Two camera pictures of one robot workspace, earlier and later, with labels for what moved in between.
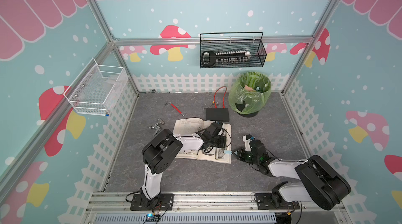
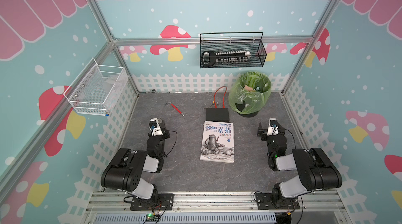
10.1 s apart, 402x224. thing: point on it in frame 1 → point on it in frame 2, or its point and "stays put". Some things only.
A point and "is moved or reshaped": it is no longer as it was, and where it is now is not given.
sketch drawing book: [192, 125] is moved or reshaped
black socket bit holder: [210, 58] stays put
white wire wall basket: [96, 91] stays put
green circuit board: [152, 217] stays put
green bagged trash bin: [248, 103] stays put
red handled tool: [176, 108] stays put
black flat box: [218, 114] stays put
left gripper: [223, 142] → [165, 131]
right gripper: [239, 155] → [264, 137]
